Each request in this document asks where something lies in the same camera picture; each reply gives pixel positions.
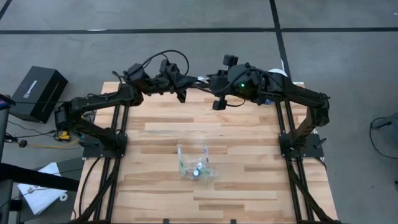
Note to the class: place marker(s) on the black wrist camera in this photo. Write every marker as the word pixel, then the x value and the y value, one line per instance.
pixel 169 67
pixel 230 60

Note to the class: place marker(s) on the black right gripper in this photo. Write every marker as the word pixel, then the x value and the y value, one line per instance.
pixel 239 84

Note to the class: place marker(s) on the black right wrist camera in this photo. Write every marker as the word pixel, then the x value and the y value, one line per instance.
pixel 230 60

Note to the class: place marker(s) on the white-lidded wipes canister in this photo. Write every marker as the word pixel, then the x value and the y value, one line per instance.
pixel 278 72

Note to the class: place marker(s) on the black aluminium table frame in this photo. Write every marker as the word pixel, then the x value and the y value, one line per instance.
pixel 281 121

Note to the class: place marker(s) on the black desk frame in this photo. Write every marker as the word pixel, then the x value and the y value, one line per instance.
pixel 31 177

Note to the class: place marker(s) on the white tape roll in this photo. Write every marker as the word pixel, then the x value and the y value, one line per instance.
pixel 61 197

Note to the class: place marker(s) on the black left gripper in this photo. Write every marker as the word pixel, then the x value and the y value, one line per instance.
pixel 168 84

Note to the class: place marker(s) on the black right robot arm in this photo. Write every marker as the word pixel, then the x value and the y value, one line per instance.
pixel 304 96

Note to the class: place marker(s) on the dark floor stand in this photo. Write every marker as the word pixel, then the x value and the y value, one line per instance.
pixel 387 121

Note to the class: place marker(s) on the small grey-capped tube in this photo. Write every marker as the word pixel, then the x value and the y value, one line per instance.
pixel 196 172

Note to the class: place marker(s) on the black round plug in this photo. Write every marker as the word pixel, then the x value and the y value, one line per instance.
pixel 22 143

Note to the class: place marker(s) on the white paper sheets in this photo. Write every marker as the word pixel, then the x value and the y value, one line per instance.
pixel 40 196

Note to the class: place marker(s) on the clear acrylic three-compartment organizer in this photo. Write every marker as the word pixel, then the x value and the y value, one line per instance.
pixel 211 175

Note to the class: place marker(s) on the green toothbrush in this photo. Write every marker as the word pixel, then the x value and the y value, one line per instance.
pixel 180 155

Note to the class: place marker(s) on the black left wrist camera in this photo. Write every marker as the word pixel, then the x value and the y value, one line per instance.
pixel 169 67

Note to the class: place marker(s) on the black cardboard box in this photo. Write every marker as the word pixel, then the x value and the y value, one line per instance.
pixel 37 93

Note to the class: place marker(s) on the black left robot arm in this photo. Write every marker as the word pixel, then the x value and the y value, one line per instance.
pixel 99 101

